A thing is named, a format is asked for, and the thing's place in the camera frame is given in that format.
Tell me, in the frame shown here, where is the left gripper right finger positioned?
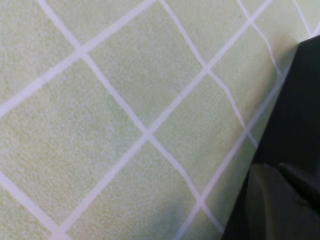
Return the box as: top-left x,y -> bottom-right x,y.
278,162 -> 320,214

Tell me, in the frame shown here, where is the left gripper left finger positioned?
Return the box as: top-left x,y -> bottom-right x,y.
243,162 -> 320,240

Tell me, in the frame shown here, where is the black printed glasses case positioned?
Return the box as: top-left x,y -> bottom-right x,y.
221,34 -> 320,240

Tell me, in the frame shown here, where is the green checked tablecloth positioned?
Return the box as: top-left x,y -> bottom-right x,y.
0,0 -> 320,240

